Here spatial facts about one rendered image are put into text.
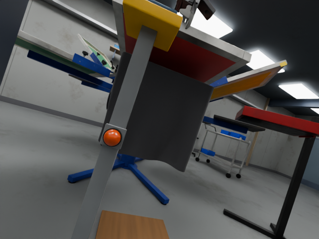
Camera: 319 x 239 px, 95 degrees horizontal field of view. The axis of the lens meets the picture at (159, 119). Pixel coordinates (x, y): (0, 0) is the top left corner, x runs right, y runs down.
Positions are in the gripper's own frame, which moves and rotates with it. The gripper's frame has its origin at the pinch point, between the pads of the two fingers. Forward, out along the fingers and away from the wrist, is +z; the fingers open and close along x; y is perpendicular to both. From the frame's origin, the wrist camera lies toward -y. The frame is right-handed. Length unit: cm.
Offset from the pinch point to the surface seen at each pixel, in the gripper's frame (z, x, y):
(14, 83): 29, -330, 289
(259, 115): -2, -60, -97
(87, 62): 3, -74, 60
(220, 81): -24, -72, -58
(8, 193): 104, -55, 66
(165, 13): 18.3, 24.0, 9.1
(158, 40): 19.0, 15.8, 8.8
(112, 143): 48, 20, 11
